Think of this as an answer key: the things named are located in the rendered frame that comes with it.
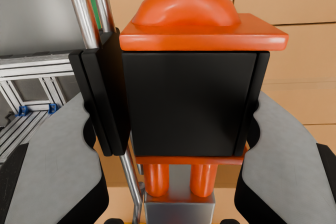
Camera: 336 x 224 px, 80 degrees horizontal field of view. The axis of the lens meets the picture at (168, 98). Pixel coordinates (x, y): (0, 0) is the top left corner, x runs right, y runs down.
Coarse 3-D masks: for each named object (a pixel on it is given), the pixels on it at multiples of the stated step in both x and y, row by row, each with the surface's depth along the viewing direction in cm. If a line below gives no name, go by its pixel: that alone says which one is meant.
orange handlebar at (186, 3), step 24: (144, 0) 10; (168, 0) 9; (192, 0) 9; (216, 0) 9; (144, 24) 10; (168, 24) 10; (192, 24) 10; (216, 24) 10; (144, 168) 16; (168, 168) 17; (192, 168) 16; (216, 168) 16
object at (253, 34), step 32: (128, 32) 9; (160, 32) 9; (192, 32) 9; (224, 32) 9; (256, 32) 9; (128, 64) 9; (160, 64) 9; (192, 64) 9; (224, 64) 9; (256, 64) 9; (128, 96) 10; (160, 96) 10; (192, 96) 10; (224, 96) 10; (256, 96) 10; (160, 128) 11; (192, 128) 11; (224, 128) 11; (160, 160) 13; (192, 160) 13; (224, 160) 13
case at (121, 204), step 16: (96, 144) 49; (128, 144) 49; (112, 160) 45; (112, 176) 42; (224, 176) 42; (112, 192) 41; (128, 192) 41; (224, 192) 40; (112, 208) 44; (128, 208) 44; (224, 208) 43
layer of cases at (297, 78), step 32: (128, 0) 58; (256, 0) 58; (288, 0) 58; (320, 0) 57; (288, 32) 62; (320, 32) 62; (288, 64) 68; (320, 64) 68; (288, 96) 75; (320, 96) 75; (320, 128) 83
